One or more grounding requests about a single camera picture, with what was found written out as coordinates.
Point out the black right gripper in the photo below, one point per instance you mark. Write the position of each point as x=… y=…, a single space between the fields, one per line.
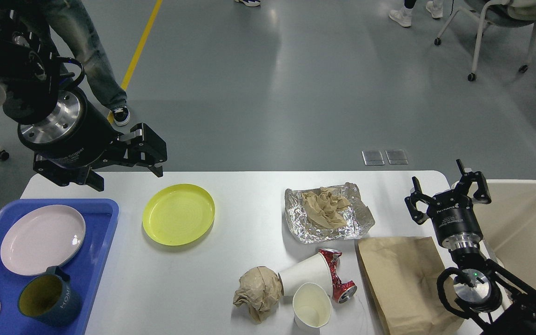
x=458 y=221

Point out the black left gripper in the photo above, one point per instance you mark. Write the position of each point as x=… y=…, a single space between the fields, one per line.
x=75 y=135

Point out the yellow plate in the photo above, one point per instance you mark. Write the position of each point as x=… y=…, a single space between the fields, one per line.
x=178 y=214

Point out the dark green mug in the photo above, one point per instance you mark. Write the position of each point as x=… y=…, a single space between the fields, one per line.
x=50 y=299

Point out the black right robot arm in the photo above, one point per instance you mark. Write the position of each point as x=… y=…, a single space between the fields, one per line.
x=477 y=288

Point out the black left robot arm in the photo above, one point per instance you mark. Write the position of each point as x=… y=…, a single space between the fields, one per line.
x=31 y=76

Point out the white plastic bin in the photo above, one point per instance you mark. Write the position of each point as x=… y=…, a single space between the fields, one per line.
x=509 y=226

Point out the right floor outlet plate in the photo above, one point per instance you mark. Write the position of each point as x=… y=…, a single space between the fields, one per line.
x=397 y=157

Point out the floor outlet plate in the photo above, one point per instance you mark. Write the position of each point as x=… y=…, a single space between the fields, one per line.
x=373 y=158
x=397 y=157

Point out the brown paper bag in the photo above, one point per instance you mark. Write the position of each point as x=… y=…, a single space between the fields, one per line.
x=402 y=274

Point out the left floor outlet plate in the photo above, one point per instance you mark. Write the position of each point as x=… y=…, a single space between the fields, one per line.
x=373 y=158

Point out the pink plate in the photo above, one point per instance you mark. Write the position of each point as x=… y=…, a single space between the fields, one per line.
x=45 y=237

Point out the aluminium foil sheet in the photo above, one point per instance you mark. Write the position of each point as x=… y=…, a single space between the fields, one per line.
x=359 y=218

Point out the person in baggy jeans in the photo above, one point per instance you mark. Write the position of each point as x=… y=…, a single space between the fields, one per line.
x=70 y=20

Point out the crushed red can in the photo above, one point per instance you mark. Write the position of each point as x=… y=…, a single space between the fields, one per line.
x=342 y=292

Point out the lying white paper cup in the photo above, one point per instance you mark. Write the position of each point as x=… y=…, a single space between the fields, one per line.
x=314 y=270

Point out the blue plastic tray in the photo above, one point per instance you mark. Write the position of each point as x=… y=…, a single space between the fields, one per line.
x=85 y=268

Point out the upright white paper cup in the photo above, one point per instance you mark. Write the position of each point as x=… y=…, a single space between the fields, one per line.
x=312 y=307

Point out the office chair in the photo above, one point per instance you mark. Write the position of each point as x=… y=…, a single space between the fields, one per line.
x=503 y=13

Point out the crumpled brown paper ball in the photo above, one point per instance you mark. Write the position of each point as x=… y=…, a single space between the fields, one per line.
x=261 y=290

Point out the person in black trousers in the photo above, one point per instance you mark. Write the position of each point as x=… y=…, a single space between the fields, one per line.
x=249 y=3

